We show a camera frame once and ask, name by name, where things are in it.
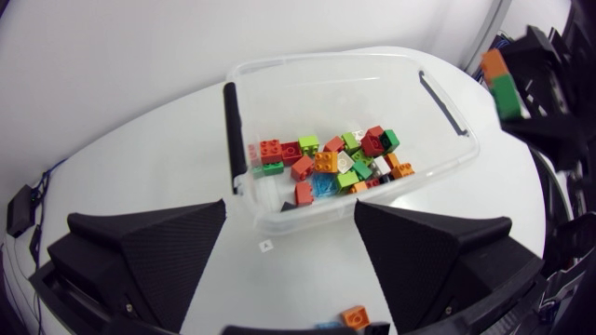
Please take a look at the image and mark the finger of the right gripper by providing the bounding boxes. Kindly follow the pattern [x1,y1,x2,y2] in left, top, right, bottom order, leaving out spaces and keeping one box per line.
[500,24,570,118]
[499,115,589,171]

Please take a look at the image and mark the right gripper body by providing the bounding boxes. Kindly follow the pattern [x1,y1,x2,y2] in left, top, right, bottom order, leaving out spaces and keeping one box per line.
[549,0,596,141]

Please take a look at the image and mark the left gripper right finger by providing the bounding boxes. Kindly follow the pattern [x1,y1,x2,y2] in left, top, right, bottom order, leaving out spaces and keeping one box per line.
[354,200,545,334]

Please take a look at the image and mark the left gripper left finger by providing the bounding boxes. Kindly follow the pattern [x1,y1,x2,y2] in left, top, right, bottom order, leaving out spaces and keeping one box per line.
[47,199,227,333]

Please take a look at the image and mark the clear plastic container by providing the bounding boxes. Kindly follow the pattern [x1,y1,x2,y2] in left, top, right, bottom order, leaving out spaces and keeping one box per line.
[223,46,481,236]

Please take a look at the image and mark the lime green toy brick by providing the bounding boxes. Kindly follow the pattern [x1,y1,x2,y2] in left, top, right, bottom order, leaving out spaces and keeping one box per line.
[350,148,374,167]
[297,134,321,157]
[340,131,361,155]
[335,170,361,193]

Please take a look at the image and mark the clear blue toy brick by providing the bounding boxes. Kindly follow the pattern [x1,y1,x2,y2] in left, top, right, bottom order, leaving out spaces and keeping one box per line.
[311,172,340,199]

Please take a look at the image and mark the black power brick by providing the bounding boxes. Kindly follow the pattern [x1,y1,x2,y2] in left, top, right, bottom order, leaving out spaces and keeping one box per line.
[6,183,37,239]

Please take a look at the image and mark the blue cable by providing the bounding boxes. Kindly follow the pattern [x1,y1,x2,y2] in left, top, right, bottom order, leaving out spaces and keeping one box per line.
[30,157,69,208]

